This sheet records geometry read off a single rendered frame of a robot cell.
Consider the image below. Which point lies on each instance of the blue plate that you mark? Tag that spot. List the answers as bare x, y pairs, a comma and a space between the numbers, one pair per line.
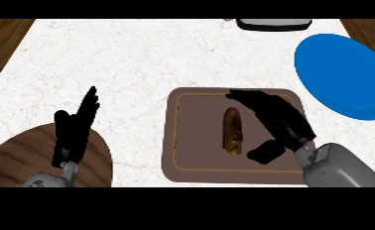
338, 75

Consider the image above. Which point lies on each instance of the brown tray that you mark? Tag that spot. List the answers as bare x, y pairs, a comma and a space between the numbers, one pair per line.
233, 135

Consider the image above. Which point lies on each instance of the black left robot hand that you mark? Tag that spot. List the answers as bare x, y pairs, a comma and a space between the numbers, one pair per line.
72, 131

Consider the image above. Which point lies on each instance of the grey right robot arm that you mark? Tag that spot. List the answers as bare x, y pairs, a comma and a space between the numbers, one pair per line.
332, 166

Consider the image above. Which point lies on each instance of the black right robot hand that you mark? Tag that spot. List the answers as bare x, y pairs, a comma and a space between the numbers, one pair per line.
277, 118

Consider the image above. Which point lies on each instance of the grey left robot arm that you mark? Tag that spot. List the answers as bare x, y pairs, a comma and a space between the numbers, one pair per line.
56, 176

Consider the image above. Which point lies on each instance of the dark grey appliance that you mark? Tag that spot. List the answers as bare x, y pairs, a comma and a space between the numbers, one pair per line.
273, 24

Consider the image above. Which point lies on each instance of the round dark wooden board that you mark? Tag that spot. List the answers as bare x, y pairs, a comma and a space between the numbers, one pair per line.
53, 158

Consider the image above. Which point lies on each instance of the brown sweet potato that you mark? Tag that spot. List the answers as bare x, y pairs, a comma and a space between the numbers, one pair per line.
232, 131

